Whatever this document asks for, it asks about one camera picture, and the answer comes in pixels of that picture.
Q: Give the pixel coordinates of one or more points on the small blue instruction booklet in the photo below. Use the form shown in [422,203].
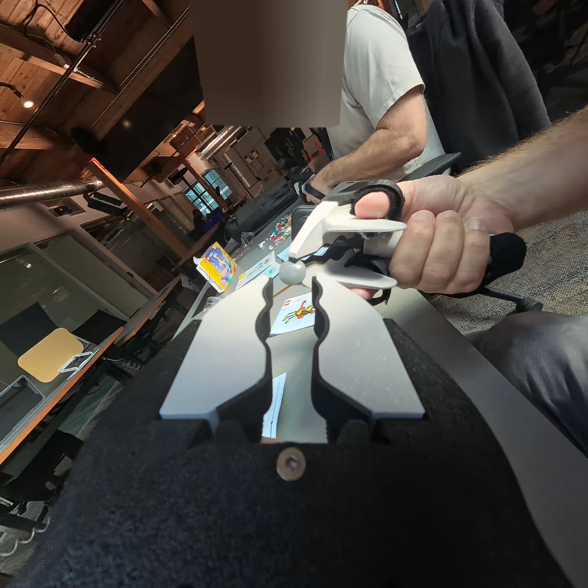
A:
[252,275]

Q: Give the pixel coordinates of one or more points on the tan rounded panel on stand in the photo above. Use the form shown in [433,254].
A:
[50,353]

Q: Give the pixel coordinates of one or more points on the clear plastic bag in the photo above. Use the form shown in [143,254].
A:
[248,238]

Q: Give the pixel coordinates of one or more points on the yellow white toy box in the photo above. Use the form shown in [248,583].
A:
[216,268]

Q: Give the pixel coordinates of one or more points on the person's right forearm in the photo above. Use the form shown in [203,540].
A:
[542,174]

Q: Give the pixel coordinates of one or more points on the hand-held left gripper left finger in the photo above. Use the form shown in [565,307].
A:
[220,363]

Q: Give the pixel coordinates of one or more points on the person's right hand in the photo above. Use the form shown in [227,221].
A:
[441,243]

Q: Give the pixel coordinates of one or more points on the black ceiling-hung device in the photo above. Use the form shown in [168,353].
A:
[105,202]

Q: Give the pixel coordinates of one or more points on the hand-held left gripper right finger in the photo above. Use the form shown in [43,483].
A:
[367,363]

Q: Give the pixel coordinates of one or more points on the closed blue instruction booklet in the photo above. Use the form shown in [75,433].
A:
[287,324]

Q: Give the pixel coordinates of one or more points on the dark jacket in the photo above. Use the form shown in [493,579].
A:
[482,82]

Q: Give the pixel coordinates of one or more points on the black office chair base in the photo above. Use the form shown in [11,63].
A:
[528,303]

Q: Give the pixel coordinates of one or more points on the black duffel bag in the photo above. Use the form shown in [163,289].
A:
[266,202]

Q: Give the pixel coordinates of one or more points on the ceiling spotlight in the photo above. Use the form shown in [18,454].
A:
[27,103]

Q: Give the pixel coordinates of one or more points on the open blue instruction booklet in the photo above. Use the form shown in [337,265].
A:
[275,404]

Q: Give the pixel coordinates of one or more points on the person's trouser leg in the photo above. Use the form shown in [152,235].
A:
[542,367]

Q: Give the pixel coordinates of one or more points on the silver ventilation duct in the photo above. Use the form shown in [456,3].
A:
[46,193]

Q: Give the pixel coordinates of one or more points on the pile of colourful bricks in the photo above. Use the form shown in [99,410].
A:
[280,229]

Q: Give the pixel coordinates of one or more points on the long wood-edged desk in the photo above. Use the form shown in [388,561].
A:
[55,404]

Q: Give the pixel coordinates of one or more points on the wooden post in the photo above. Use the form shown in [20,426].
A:
[133,202]

